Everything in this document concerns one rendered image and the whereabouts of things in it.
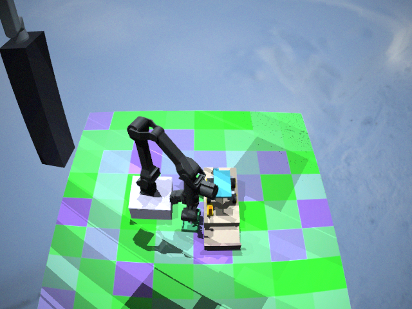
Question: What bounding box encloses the beige wooden ramp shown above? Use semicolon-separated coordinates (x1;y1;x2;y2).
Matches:
203;167;241;250

